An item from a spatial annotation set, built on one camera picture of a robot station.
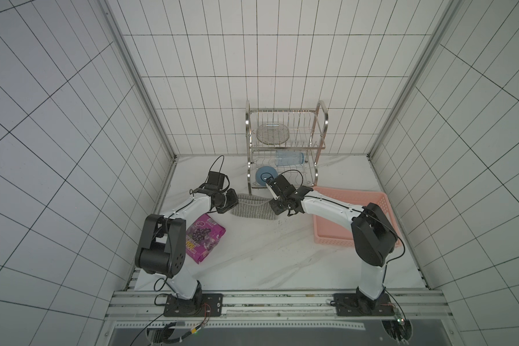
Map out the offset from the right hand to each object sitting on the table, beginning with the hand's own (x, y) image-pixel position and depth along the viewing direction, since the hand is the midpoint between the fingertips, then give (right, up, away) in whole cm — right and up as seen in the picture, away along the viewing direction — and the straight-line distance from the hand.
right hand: (270, 203), depth 92 cm
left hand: (-15, -1, 0) cm, 15 cm away
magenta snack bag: (-28, -12, -8) cm, 31 cm away
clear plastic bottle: (+10, +21, +18) cm, 30 cm away
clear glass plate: (+1, +31, 0) cm, 31 cm away
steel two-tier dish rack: (+17, +33, +1) cm, 37 cm away
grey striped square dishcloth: (-7, 0, -7) cm, 10 cm away
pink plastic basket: (+22, -10, -9) cm, 26 cm away
